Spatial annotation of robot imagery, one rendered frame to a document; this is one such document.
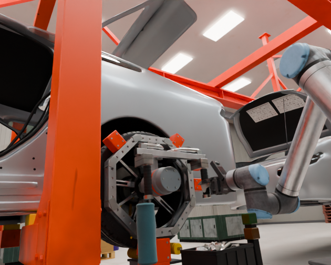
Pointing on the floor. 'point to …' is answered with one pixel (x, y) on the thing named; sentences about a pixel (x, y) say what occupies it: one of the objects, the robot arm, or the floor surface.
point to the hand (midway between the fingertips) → (202, 182)
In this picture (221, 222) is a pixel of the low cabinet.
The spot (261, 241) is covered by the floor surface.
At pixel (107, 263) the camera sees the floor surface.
